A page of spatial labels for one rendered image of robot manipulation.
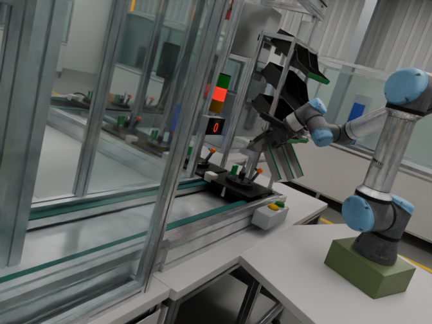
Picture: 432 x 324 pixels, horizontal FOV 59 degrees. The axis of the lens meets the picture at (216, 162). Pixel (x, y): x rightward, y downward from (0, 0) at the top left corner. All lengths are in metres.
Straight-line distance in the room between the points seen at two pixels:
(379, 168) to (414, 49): 8.98
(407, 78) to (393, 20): 9.22
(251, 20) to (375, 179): 1.93
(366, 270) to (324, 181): 4.28
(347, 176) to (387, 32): 5.53
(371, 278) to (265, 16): 2.04
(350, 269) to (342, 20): 9.58
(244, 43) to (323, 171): 3.12
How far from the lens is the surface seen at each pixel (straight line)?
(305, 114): 1.56
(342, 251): 1.48
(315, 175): 5.70
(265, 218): 1.49
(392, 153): 1.30
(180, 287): 1.07
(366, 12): 9.47
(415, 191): 5.45
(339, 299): 1.33
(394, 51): 10.30
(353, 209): 1.32
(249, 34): 2.96
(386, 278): 1.43
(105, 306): 0.91
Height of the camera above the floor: 1.43
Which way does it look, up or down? 13 degrees down
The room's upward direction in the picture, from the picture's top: 17 degrees clockwise
